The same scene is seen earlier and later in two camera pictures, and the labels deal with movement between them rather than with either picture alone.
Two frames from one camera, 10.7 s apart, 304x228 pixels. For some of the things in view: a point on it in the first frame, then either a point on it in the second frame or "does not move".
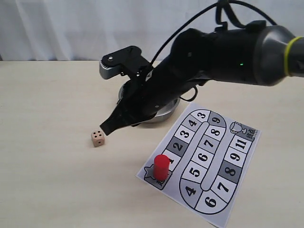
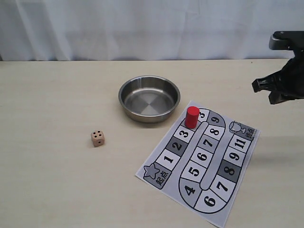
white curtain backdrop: [84, 30] does not move
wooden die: [98, 137] does not move
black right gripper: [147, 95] -> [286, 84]
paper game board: [209, 154] does not move
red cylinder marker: [161, 164] -> [191, 117]
